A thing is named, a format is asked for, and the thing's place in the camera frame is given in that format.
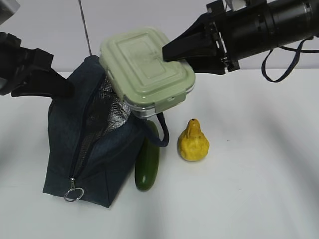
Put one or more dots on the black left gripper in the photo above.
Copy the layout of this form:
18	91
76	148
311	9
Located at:
28	72

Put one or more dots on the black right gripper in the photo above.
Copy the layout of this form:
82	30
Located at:
205	44

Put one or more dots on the green lidded glass container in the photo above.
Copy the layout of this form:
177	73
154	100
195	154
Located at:
134	65

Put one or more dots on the dark blue lunch bag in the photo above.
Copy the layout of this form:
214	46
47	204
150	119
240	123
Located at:
94	140

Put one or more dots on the yellow pear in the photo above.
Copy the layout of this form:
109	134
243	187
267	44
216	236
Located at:
192	144

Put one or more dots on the green cucumber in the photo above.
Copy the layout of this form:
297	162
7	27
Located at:
146	165

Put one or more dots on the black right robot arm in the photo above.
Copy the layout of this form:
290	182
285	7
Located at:
262	25

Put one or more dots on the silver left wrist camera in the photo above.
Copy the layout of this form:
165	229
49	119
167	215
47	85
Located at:
7	9

